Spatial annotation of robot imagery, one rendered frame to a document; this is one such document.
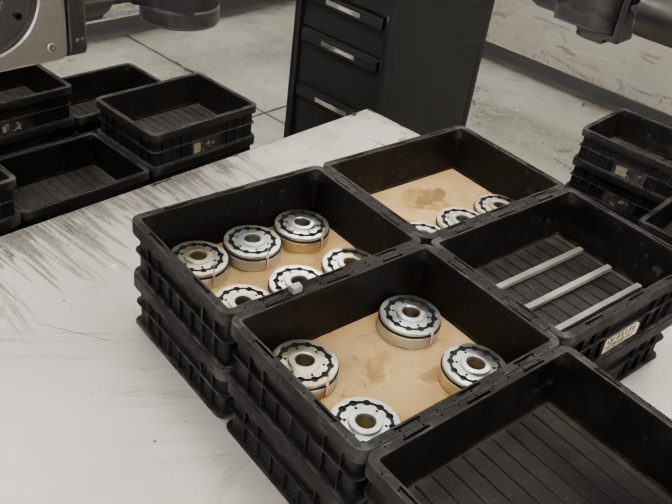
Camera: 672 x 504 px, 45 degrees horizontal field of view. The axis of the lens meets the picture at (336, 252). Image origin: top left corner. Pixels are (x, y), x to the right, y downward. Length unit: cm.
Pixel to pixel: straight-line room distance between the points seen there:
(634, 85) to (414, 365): 349
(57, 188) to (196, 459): 140
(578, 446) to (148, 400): 67
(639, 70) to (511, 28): 79
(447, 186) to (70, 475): 97
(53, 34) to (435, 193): 114
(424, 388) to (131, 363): 51
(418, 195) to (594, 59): 307
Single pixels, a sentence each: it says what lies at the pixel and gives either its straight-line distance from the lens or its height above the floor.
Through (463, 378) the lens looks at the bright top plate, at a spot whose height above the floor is 86.
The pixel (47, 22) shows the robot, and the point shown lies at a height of 142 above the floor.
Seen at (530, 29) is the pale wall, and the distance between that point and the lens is 485.
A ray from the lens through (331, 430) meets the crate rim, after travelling 103.
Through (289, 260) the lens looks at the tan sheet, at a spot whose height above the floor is 83.
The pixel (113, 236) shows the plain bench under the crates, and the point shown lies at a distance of 173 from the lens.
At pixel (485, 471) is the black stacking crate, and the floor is 83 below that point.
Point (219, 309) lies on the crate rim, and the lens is 118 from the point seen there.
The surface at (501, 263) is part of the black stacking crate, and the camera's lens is 156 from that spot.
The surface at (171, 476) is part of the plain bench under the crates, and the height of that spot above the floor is 70.
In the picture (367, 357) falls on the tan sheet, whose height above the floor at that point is 83.
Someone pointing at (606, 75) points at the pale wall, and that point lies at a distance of 468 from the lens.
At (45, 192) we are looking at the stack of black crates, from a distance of 251.
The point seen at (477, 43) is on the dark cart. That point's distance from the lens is 321.
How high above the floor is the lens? 167
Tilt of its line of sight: 34 degrees down
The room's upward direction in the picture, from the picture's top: 8 degrees clockwise
